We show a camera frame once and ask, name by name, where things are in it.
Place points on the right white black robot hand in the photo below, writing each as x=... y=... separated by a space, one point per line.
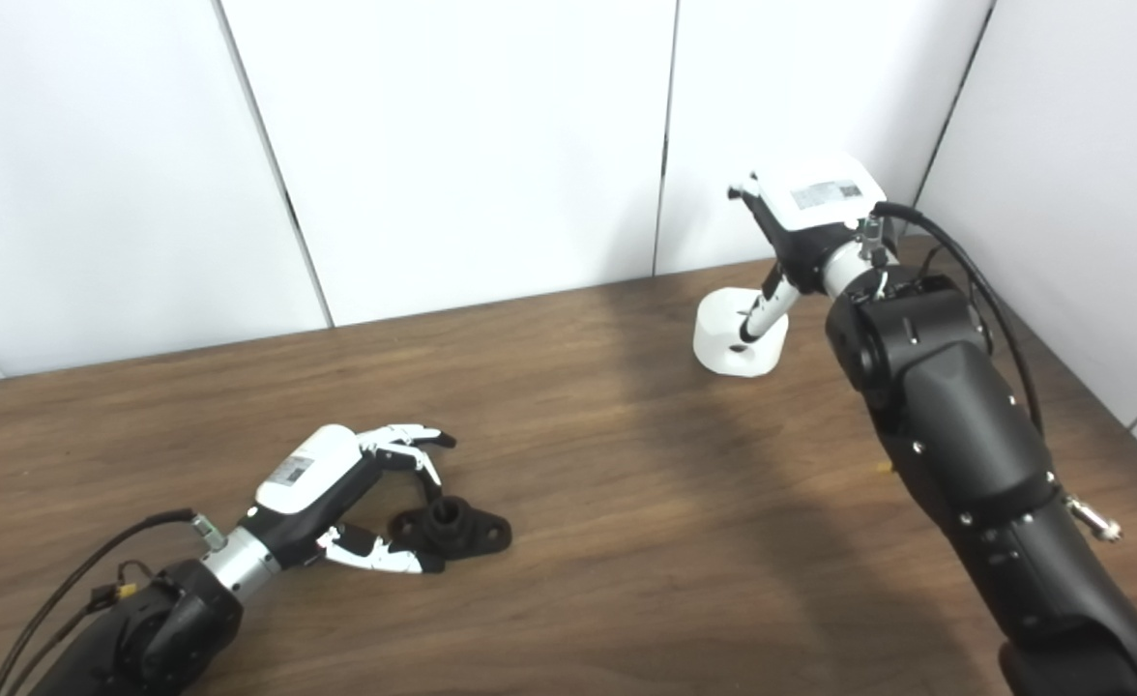
x=810 y=208

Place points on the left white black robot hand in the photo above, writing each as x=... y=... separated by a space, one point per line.
x=303 y=478

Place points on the round white piece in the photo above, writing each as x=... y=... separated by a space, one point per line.
x=723 y=333

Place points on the black flanged holder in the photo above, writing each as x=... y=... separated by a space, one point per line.
x=472 y=532

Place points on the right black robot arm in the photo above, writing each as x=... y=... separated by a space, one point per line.
x=965 y=425

